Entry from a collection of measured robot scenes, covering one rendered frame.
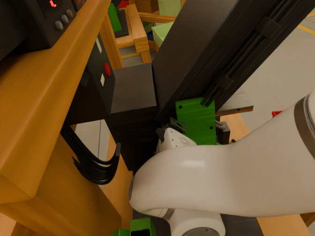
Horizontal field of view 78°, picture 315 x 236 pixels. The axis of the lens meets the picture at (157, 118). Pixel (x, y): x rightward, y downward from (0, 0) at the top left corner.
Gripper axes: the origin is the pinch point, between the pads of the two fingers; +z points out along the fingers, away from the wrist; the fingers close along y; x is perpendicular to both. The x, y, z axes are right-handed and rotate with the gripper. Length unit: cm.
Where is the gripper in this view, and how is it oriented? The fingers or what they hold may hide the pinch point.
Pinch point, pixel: (174, 131)
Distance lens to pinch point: 57.9
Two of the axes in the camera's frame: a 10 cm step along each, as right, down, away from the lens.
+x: -5.7, 7.4, 3.5
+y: -8.2, -4.9, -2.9
